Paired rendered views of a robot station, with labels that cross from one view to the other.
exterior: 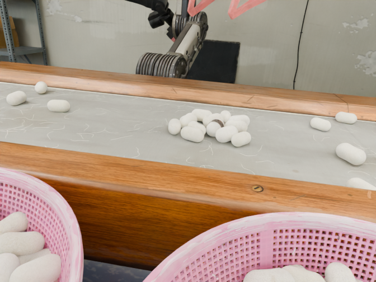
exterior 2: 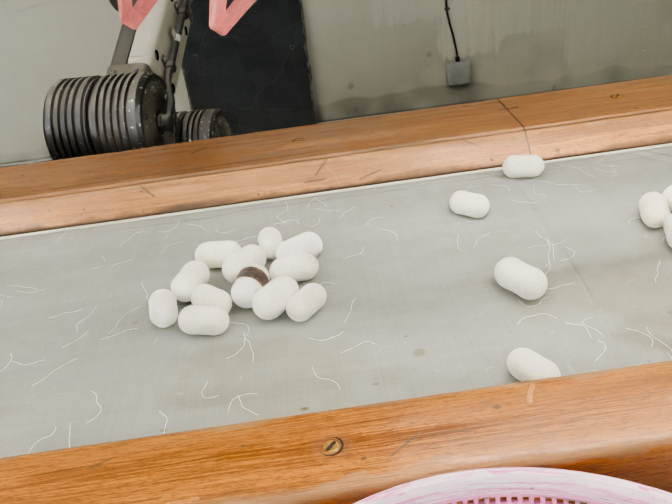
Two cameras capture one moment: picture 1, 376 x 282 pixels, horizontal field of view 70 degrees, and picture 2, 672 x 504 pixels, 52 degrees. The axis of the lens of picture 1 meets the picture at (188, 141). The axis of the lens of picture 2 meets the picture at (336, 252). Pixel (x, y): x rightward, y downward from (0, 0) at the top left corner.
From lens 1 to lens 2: 0.12 m
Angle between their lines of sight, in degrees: 9
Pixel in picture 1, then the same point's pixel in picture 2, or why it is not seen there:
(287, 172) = (403, 360)
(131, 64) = (29, 61)
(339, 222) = (468, 484)
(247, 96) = (312, 164)
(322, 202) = (447, 441)
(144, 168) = (113, 466)
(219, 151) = (267, 347)
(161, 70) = (106, 122)
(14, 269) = not seen: outside the picture
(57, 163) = not seen: outside the picture
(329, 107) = (490, 146)
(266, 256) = not seen: outside the picture
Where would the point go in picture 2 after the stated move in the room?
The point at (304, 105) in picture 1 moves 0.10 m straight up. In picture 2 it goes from (438, 154) to (433, 43)
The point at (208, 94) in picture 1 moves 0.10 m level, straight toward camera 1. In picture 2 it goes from (226, 180) to (226, 232)
